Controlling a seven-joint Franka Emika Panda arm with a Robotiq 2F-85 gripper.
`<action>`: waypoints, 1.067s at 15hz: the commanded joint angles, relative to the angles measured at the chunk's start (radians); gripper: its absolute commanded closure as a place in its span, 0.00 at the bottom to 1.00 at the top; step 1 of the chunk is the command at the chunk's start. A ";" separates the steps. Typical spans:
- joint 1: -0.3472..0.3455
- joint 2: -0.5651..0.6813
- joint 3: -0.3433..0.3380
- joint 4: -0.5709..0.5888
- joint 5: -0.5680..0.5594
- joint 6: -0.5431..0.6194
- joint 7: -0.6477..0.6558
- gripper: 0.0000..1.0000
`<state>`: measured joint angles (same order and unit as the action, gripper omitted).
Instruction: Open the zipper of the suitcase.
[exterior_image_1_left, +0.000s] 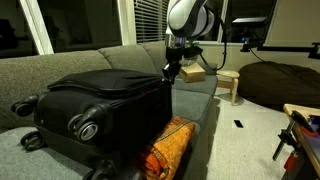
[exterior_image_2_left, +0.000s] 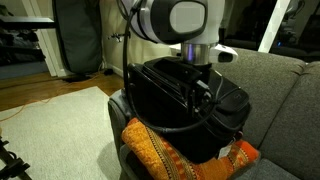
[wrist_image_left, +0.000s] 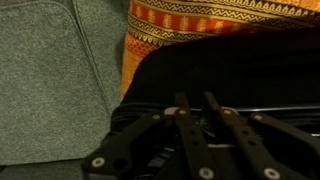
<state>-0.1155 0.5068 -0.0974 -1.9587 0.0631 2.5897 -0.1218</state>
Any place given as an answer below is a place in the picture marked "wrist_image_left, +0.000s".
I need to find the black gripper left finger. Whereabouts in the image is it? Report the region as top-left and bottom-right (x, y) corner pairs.
(81, 92), (216, 180)

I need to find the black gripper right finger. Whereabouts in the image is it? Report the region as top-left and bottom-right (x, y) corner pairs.
(203, 91), (320, 180)

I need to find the orange patterned blanket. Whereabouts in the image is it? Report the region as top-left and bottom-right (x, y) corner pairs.
(119, 0), (320, 101)

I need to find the grey fabric sofa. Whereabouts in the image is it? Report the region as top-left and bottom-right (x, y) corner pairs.
(0, 0), (132, 180)

